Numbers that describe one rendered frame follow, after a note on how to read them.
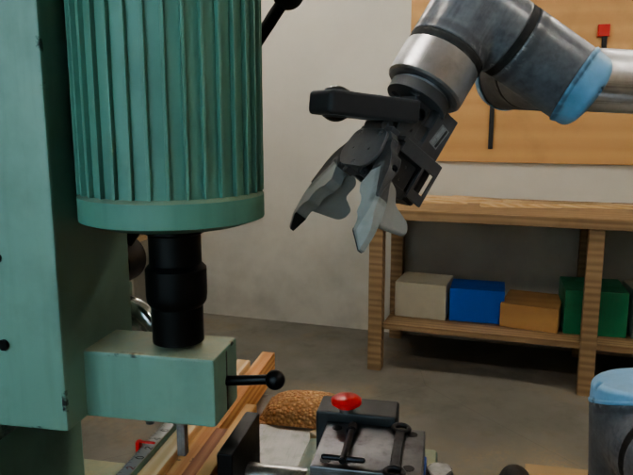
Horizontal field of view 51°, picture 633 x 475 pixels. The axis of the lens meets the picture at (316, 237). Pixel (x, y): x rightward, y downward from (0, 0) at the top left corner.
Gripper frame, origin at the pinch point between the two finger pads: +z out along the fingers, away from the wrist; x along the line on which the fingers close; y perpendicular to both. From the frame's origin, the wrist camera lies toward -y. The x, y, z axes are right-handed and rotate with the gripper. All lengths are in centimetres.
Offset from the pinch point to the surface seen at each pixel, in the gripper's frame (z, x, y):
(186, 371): 18.1, -2.1, -5.9
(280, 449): 22.8, 6.5, 14.3
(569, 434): -9, 113, 215
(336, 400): 13.2, -8.3, 6.5
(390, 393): 15, 182, 181
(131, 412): 24.6, 1.7, -6.9
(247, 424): 19.9, -3.5, 2.1
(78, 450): 36.3, 20.7, -2.0
